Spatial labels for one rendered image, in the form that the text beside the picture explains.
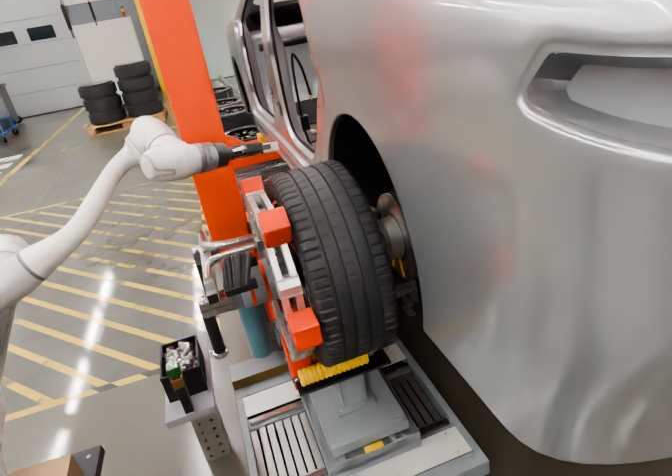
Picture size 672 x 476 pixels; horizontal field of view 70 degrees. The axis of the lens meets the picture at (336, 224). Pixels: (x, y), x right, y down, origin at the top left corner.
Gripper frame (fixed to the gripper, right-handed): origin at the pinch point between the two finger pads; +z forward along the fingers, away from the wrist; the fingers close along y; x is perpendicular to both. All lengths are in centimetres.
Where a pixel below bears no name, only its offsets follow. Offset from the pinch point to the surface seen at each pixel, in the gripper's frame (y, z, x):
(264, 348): -27, -9, -68
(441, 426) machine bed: 0, 42, -120
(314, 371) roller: -4, -5, -77
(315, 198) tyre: 24.4, -5.2, -21.5
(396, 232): 18, 29, -39
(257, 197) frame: -0.5, -9.2, -15.4
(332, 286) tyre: 30, -12, -46
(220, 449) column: -64, -23, -109
